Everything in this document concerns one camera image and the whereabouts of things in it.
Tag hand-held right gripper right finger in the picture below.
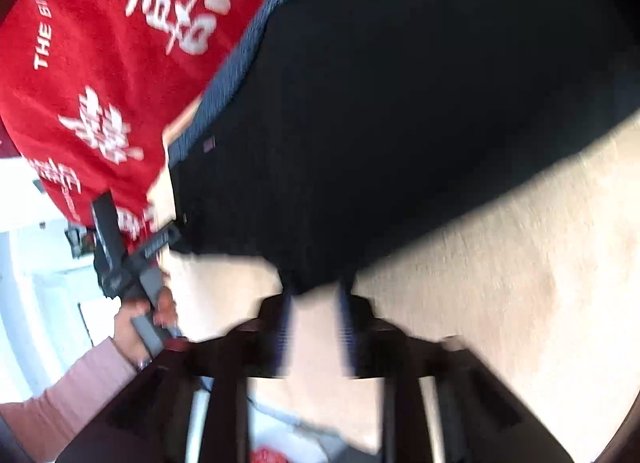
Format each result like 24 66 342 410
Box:
338 287 576 463

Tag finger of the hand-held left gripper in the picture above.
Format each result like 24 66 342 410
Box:
90 190 128 269
131 226 182 266

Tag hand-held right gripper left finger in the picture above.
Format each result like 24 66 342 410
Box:
55 292 297 463

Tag black pants with patterned waistband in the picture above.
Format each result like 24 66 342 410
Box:
167 0 640 300

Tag person's left forearm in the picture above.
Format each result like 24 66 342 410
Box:
0 337 140 463

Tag person's left hand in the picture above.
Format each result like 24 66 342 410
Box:
113 287 180 371

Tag cream cushion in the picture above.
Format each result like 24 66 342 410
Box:
147 98 640 459

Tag red printed blanket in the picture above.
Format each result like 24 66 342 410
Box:
0 0 322 255

